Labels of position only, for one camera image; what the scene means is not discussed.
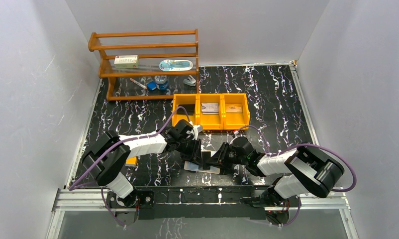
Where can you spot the right yellow bin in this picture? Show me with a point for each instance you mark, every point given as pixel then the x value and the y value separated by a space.
pixel 234 121

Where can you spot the wooden shelf rack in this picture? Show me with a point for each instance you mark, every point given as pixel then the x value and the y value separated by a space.
pixel 151 47

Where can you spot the left yellow bin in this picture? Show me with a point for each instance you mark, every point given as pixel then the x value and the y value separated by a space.
pixel 181 99

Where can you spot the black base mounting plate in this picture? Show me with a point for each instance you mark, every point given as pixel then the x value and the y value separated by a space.
pixel 251 202

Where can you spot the blue oval package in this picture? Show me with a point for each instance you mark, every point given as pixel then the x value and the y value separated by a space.
pixel 169 65

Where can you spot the silver credit card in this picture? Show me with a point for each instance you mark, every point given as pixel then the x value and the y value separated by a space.
pixel 210 108

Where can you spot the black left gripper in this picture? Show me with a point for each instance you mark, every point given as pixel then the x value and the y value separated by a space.
pixel 193 149

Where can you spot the blue white jar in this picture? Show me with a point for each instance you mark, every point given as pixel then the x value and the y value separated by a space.
pixel 161 82

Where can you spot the white red box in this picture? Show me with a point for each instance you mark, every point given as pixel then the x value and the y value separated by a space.
pixel 126 61

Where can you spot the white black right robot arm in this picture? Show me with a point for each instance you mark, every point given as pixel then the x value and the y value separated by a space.
pixel 303 169

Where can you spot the white marker pen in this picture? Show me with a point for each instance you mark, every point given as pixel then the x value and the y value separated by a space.
pixel 139 84

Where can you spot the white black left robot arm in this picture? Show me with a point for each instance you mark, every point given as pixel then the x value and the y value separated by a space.
pixel 105 159

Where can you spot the small yellow block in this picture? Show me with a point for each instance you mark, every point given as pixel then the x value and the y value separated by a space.
pixel 131 162

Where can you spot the small blue cube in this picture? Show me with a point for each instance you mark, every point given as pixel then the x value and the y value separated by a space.
pixel 151 86

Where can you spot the middle yellow bin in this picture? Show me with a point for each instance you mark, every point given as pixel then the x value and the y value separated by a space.
pixel 210 121

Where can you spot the yellow bin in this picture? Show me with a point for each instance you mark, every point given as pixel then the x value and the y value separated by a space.
pixel 181 99
pixel 234 121
pixel 210 121

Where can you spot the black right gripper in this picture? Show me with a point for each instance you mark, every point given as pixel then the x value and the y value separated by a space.
pixel 218 158

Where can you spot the beige card holder wallet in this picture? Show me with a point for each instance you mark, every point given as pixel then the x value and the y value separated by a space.
pixel 189 166

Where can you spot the gold credit card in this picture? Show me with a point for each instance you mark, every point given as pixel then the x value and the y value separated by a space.
pixel 234 108

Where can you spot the black credit card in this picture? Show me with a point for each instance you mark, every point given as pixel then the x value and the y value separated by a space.
pixel 190 109

